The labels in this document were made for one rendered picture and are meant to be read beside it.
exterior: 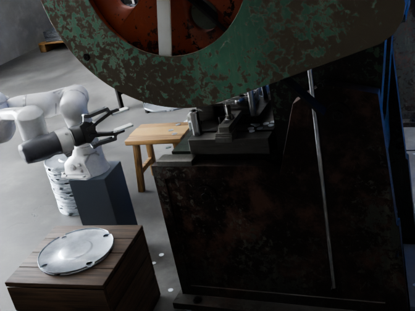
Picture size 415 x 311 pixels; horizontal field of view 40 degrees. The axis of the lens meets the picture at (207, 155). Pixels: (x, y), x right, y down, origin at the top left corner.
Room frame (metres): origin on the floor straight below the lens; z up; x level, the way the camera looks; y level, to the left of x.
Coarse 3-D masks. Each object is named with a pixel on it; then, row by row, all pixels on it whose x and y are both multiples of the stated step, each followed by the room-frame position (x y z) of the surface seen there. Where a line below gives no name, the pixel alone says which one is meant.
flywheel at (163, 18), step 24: (96, 0) 1.79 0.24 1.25; (144, 0) 1.72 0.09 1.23; (168, 0) 1.63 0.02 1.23; (216, 0) 1.62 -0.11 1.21; (240, 0) 1.59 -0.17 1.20; (120, 24) 1.76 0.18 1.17; (144, 24) 1.73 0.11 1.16; (168, 24) 1.64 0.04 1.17; (192, 24) 1.67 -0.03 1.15; (144, 48) 1.73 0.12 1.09; (168, 48) 1.64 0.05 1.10; (192, 48) 1.67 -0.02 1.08
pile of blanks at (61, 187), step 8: (48, 168) 2.90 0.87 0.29; (64, 168) 2.84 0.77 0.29; (48, 176) 2.93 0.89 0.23; (56, 176) 2.86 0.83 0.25; (56, 184) 2.89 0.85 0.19; (64, 184) 2.85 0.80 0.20; (56, 192) 2.89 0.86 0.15; (64, 192) 2.85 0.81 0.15; (64, 200) 2.86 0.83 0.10; (72, 200) 2.85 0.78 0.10; (64, 208) 2.87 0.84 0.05; (72, 208) 2.85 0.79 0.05
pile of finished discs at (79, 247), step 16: (64, 240) 1.96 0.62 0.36; (80, 240) 1.93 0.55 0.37; (96, 240) 1.92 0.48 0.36; (112, 240) 1.89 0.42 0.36; (48, 256) 1.87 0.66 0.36; (64, 256) 1.84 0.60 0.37; (80, 256) 1.82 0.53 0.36; (96, 256) 1.80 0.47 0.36; (48, 272) 1.76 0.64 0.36; (64, 272) 1.73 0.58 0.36
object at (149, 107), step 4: (144, 104) 2.16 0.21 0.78; (148, 104) 2.15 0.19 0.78; (152, 104) 2.14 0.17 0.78; (148, 108) 2.11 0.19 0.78; (152, 108) 2.09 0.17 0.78; (156, 108) 2.08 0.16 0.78; (160, 108) 2.07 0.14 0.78; (164, 108) 2.06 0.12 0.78; (168, 108) 2.05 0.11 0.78; (176, 108) 2.02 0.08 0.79; (180, 108) 2.00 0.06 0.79; (184, 108) 2.00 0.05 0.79
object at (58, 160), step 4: (72, 152) 3.03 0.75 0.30; (56, 156) 3.04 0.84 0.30; (60, 156) 3.03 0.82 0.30; (64, 156) 3.00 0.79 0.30; (48, 160) 3.00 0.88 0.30; (52, 160) 2.99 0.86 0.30; (56, 160) 2.98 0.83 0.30; (60, 160) 2.95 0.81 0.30; (64, 160) 2.94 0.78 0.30; (44, 164) 2.95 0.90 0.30; (48, 164) 2.95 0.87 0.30; (52, 164) 2.93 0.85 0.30; (56, 164) 2.92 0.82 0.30; (60, 164) 2.91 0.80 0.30; (52, 168) 2.87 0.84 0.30; (56, 168) 2.86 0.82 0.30; (60, 168) 2.85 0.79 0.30
